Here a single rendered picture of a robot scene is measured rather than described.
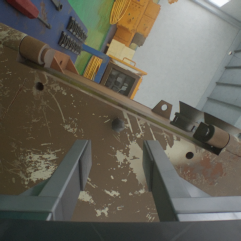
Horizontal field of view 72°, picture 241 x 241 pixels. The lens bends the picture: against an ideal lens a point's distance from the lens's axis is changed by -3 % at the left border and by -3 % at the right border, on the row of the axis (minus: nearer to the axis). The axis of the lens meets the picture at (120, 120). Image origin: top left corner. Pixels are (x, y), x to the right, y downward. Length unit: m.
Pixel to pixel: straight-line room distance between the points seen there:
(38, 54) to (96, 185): 0.23
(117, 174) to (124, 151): 0.04
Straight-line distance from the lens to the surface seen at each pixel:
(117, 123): 0.25
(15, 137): 0.32
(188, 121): 0.68
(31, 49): 0.28
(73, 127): 0.28
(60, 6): 0.68
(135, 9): 6.47
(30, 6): 0.49
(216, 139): 0.31
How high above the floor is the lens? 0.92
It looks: 6 degrees up
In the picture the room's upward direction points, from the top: 115 degrees clockwise
